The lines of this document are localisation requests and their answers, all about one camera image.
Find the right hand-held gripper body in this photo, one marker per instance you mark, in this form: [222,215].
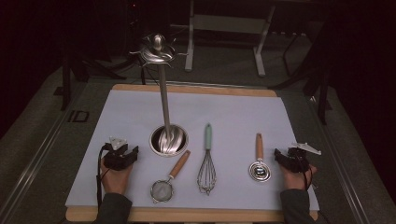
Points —
[298,158]

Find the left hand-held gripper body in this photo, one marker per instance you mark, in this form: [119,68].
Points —
[116,158]

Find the steel utensil rack stand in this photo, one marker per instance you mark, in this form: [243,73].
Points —
[164,99]

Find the person's right hand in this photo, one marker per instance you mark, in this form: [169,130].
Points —
[294,180]

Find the person's left hand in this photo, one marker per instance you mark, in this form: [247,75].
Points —
[115,182]

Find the white table sheet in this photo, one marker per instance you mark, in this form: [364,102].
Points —
[233,109]

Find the black metal stand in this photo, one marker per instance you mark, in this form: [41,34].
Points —
[322,93]
[67,77]

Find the white metal frame stand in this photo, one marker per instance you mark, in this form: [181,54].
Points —
[230,23]

